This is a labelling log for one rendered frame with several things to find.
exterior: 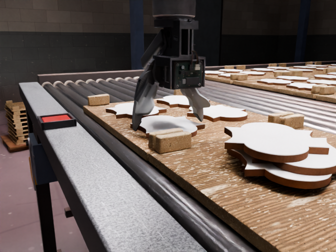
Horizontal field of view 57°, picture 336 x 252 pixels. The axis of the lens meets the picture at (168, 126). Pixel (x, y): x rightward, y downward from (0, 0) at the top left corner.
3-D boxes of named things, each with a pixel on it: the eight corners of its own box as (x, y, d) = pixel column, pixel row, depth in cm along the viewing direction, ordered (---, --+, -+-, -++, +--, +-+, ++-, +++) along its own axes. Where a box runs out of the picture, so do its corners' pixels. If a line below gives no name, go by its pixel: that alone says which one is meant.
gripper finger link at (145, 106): (131, 129, 52) (160, 83, 52) (119, 121, 57) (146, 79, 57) (145, 138, 54) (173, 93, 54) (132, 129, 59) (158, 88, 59)
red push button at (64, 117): (45, 129, 69) (44, 123, 69) (41, 123, 74) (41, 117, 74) (72, 125, 72) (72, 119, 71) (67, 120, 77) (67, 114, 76)
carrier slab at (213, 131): (146, 161, 49) (146, 152, 49) (83, 111, 84) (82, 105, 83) (296, 131, 65) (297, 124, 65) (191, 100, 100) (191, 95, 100)
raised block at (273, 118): (272, 128, 62) (274, 115, 61) (265, 126, 63) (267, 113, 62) (293, 125, 64) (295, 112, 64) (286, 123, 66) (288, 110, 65)
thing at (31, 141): (33, 198, 87) (26, 137, 83) (29, 179, 99) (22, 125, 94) (74, 189, 93) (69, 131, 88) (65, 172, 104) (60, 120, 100)
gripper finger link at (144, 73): (130, 97, 55) (156, 55, 56) (127, 95, 57) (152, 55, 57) (150, 110, 58) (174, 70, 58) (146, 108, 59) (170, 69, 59)
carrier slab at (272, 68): (288, 79, 153) (289, 70, 152) (234, 72, 187) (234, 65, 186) (333, 75, 169) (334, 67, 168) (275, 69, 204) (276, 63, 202)
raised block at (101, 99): (89, 106, 82) (88, 96, 82) (87, 105, 84) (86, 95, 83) (110, 104, 85) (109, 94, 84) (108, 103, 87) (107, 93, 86)
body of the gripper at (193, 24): (168, 93, 52) (168, 17, 48) (146, 86, 59) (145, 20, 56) (205, 90, 55) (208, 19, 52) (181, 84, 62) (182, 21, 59)
